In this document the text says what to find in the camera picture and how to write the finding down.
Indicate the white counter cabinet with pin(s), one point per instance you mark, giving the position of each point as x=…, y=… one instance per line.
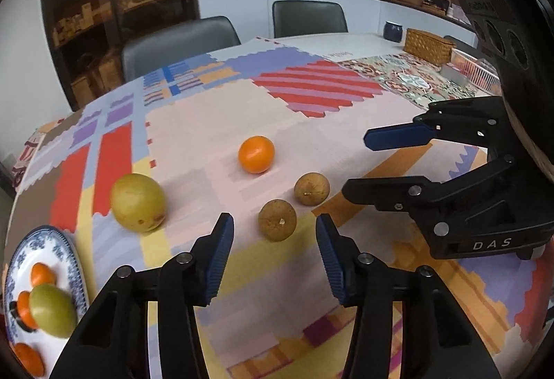
x=251, y=0

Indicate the green citrus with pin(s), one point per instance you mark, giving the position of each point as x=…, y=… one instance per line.
x=53, y=309

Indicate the white tile-print tablecloth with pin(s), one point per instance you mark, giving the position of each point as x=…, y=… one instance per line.
x=398, y=76

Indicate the white plastic basket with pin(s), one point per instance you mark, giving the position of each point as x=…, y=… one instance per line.
x=476, y=69

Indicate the yellow pear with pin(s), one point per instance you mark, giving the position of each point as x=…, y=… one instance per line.
x=138, y=202

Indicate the orange mandarin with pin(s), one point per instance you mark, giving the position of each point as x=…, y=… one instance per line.
x=42, y=275
x=256, y=154
x=27, y=312
x=30, y=359

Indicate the blue rimmed white plate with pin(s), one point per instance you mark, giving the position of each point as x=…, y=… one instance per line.
x=26, y=251

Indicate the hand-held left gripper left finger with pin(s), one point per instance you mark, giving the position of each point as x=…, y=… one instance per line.
x=218, y=258

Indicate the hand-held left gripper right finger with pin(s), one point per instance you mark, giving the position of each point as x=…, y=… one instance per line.
x=333, y=262

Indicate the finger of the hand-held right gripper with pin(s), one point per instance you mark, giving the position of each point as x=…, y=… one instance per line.
x=389, y=191
x=389, y=136

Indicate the red white printed cloth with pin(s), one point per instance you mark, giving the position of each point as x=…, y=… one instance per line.
x=26, y=154

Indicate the wicker basket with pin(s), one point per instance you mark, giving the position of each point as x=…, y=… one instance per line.
x=428, y=46

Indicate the glass door cabinet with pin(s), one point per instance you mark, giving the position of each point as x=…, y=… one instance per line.
x=108, y=15

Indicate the colourful patchwork tablecloth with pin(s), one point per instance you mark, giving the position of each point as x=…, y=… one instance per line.
x=194, y=132

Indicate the grey red box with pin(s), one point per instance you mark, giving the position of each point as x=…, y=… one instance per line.
x=454, y=75

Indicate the grey chair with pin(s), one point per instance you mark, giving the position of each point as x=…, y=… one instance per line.
x=309, y=17
x=173, y=46

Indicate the brown kiwi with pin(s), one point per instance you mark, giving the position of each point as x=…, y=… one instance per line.
x=277, y=219
x=311, y=188

